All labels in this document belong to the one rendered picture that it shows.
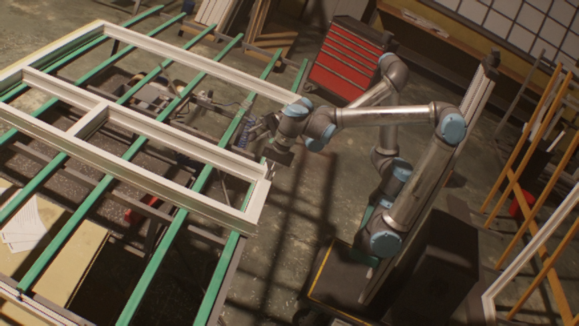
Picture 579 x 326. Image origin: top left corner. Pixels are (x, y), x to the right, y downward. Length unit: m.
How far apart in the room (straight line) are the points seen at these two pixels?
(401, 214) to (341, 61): 3.84
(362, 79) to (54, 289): 4.66
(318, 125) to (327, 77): 3.92
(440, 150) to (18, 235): 1.76
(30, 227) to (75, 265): 0.27
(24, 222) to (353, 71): 4.51
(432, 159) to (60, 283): 1.57
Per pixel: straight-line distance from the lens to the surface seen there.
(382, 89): 2.81
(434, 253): 2.79
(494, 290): 4.30
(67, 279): 2.09
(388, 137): 3.12
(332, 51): 6.15
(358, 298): 3.12
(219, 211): 2.18
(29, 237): 2.23
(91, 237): 2.30
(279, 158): 2.40
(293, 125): 2.31
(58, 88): 2.76
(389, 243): 2.49
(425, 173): 2.36
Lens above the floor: 2.14
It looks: 28 degrees down
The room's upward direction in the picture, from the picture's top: 24 degrees clockwise
